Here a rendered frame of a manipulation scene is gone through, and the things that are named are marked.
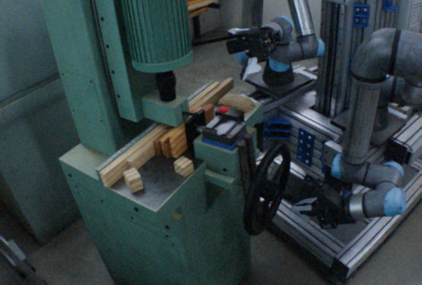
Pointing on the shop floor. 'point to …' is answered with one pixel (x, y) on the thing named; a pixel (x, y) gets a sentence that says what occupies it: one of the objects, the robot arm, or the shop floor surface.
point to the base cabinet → (169, 243)
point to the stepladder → (15, 255)
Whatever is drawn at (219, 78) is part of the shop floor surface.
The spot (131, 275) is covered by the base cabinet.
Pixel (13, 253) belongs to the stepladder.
